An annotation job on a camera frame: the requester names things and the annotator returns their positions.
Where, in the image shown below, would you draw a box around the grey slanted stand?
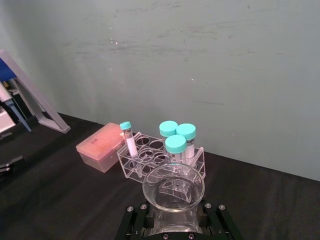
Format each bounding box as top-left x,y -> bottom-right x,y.
0,49 -> 72,134

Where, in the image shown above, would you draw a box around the clear acrylic tube rack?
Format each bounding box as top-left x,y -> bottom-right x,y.
116,131 -> 206,180

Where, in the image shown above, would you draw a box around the wide teal-capped tube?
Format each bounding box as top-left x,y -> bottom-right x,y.
159,120 -> 179,151
176,123 -> 197,161
164,134 -> 188,165

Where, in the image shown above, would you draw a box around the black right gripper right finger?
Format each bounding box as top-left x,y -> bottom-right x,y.
197,200 -> 245,240

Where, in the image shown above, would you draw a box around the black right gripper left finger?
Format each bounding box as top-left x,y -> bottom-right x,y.
114,202 -> 154,240

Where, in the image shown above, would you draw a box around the black bar with silver ends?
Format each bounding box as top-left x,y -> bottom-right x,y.
0,155 -> 25,176

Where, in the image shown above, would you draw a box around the black table cloth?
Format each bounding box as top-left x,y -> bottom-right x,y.
0,112 -> 320,240

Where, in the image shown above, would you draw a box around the slim teal-capped tube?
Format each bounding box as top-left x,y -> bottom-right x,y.
119,121 -> 143,179

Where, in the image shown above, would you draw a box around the clear glass beaker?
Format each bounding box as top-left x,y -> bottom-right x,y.
141,162 -> 207,236

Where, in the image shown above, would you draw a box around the pink pipette tip box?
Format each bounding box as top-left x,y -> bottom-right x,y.
75,122 -> 126,174

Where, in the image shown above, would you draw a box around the white box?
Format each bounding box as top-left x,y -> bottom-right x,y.
0,104 -> 16,133

